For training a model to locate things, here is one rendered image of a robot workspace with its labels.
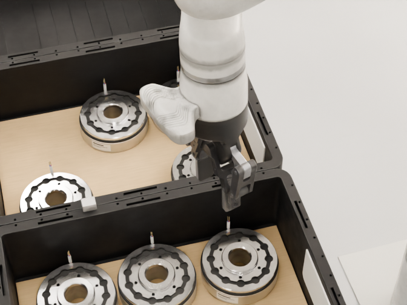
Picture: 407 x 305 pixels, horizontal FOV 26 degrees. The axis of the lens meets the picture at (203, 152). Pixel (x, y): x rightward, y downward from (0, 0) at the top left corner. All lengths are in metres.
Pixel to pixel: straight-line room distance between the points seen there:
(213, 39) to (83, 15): 0.70
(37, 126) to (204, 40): 0.55
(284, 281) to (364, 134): 0.44
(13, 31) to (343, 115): 0.59
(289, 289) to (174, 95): 0.36
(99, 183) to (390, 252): 0.46
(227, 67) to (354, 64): 0.78
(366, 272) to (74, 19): 0.66
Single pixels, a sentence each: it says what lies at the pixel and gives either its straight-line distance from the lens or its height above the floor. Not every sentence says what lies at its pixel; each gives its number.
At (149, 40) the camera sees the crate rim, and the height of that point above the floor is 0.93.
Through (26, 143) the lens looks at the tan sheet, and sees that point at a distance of 1.37.
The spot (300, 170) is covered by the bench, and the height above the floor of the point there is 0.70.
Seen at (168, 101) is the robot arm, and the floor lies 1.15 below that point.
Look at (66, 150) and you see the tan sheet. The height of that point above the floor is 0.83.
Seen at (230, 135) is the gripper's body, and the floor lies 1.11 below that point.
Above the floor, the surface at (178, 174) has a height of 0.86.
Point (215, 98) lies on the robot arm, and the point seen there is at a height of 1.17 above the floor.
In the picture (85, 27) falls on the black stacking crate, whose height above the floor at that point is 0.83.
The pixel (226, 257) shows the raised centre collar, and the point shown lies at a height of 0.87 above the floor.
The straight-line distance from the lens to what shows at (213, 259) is 1.18.
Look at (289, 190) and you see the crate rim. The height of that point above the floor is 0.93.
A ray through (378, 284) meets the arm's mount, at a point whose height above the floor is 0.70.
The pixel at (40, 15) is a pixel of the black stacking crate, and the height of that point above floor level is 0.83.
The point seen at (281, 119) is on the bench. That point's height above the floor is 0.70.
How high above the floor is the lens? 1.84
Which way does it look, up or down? 49 degrees down
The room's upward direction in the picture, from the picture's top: straight up
